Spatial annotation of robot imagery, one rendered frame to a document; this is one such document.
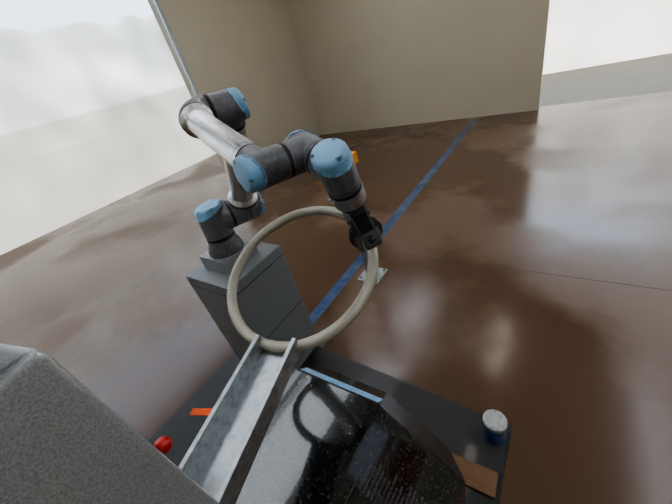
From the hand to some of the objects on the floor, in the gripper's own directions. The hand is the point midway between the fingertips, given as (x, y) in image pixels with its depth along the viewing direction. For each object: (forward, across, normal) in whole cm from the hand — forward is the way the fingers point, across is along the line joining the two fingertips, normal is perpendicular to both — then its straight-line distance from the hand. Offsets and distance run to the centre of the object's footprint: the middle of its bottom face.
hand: (371, 246), depth 96 cm
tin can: (+106, -13, +53) cm, 120 cm away
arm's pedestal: (+120, +87, -38) cm, 153 cm away
